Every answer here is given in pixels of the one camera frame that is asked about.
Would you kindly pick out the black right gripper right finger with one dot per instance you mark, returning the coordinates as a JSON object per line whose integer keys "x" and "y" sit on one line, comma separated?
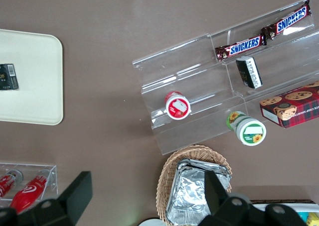
{"x": 214, "y": 191}

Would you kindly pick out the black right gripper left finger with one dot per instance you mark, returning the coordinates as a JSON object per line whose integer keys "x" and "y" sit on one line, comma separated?
{"x": 79, "y": 191}

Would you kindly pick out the aluminium foil tray stack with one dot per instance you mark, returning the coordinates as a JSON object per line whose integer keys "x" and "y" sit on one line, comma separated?
{"x": 189, "y": 191}

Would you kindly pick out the white snack tray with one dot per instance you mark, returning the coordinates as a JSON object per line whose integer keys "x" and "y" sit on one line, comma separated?
{"x": 259, "y": 204}

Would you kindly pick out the oval light wicker basket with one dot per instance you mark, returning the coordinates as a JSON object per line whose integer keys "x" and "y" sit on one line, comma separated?
{"x": 169, "y": 166}

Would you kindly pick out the beige plastic tray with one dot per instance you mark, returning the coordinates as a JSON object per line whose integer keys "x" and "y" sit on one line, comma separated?
{"x": 32, "y": 86}

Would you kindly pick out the clear acrylic bottle rack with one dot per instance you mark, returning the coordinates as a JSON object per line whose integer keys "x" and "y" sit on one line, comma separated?
{"x": 53, "y": 181}

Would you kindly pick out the red cola bottle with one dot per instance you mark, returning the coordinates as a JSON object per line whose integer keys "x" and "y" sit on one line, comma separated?
{"x": 27, "y": 193}
{"x": 7, "y": 185}

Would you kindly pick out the green lid yogurt cup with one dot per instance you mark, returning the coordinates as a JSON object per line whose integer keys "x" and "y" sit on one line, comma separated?
{"x": 250, "y": 132}

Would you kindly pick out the red lid yogurt cup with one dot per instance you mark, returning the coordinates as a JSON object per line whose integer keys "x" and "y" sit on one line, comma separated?
{"x": 178, "y": 107}

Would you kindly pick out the teal snack box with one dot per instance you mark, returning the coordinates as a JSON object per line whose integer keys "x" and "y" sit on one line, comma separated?
{"x": 302, "y": 215}

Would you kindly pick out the yellow snack box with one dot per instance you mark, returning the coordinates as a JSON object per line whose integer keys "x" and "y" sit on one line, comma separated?
{"x": 314, "y": 219}

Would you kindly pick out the red tartan cookie box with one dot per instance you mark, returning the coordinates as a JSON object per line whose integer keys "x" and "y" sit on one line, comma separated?
{"x": 296, "y": 106}

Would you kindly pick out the clear acrylic stepped shelf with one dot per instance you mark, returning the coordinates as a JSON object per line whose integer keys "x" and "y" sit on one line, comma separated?
{"x": 199, "y": 69}

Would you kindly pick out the black white small box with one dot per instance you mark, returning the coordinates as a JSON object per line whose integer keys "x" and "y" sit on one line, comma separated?
{"x": 249, "y": 73}

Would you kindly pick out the small black card box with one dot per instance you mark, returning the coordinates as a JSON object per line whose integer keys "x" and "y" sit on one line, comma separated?
{"x": 8, "y": 76}

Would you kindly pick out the Snickers chocolate bar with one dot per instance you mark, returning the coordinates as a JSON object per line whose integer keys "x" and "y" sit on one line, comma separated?
{"x": 240, "y": 48}
{"x": 289, "y": 22}

